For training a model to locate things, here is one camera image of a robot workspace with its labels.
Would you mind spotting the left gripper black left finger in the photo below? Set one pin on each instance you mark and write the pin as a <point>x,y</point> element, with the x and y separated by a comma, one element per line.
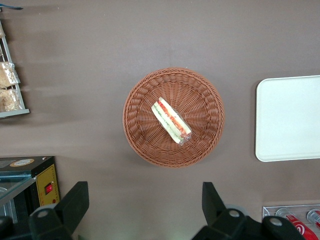
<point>62,215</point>

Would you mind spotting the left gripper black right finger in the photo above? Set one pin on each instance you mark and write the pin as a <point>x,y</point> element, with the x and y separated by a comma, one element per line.
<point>225,222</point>

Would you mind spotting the sandwich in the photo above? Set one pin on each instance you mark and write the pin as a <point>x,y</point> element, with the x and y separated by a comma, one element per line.
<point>170,121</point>

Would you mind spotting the brown round wicker basket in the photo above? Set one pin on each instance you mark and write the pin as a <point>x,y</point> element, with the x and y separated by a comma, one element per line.
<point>200,140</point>

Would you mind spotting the cream rectangular plastic tray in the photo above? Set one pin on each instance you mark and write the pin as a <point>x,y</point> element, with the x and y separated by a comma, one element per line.
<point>290,117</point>

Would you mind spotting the black yellow food warmer cabinet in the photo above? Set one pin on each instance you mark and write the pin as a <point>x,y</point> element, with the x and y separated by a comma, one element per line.
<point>27,200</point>

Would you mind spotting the clear acrylic bottle rack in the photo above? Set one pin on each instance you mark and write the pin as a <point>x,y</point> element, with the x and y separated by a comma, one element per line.
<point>268,212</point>

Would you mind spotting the red cola bottle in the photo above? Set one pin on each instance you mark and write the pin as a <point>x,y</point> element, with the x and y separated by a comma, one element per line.
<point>300,228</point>
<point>315,217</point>

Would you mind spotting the grey metal snack rack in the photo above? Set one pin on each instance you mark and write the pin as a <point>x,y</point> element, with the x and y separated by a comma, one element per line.
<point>11,113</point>

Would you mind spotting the clear bag of brown snacks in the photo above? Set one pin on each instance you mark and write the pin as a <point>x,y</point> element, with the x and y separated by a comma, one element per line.
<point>10,100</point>
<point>7,75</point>

